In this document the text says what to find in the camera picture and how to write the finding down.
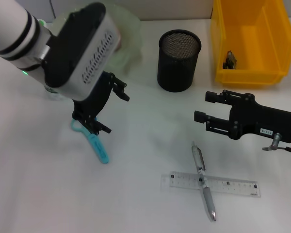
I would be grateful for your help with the clear green-label water bottle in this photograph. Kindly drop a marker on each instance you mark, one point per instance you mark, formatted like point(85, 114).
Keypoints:
point(53, 93)

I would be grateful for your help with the yellow plastic bin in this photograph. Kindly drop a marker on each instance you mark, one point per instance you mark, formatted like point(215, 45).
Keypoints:
point(257, 31)

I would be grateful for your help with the silver grey pen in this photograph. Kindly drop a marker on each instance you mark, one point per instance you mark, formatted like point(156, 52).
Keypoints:
point(203, 179)

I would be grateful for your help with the green glass fruit plate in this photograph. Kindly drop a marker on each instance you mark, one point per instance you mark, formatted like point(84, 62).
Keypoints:
point(128, 38)

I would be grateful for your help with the blue teal scissors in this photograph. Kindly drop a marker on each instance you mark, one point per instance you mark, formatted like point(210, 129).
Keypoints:
point(97, 145)

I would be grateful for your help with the clear plastic ruler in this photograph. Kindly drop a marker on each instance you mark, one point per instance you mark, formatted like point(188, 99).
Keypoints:
point(232, 187)

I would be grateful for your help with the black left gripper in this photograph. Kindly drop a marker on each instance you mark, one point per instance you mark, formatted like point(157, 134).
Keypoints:
point(97, 99)

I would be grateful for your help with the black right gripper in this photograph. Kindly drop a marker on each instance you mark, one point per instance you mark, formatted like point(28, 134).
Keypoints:
point(264, 121)

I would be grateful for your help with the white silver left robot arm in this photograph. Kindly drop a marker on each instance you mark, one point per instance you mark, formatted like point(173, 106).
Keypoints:
point(12, 31)

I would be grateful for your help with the black mesh pen holder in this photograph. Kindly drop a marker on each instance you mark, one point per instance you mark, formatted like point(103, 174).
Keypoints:
point(177, 63)

